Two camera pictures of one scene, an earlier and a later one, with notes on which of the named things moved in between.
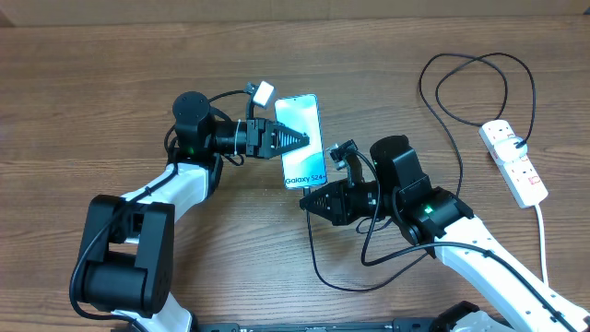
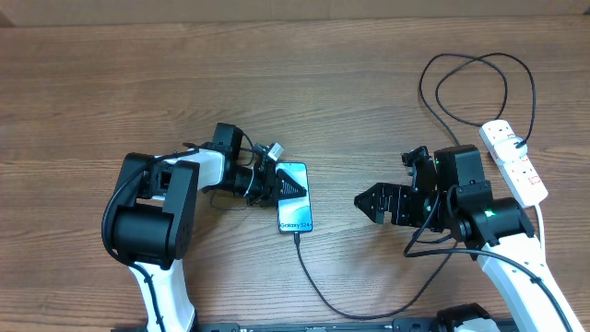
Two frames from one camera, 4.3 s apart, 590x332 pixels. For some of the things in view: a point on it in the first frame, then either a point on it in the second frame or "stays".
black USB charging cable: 332,284 -> 361,316
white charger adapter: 506,150 stays
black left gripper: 265,145 -> 269,188
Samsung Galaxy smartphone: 303,166 -> 294,214
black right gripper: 340,211 -> 401,196
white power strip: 527,187 stays
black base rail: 398,325 stays
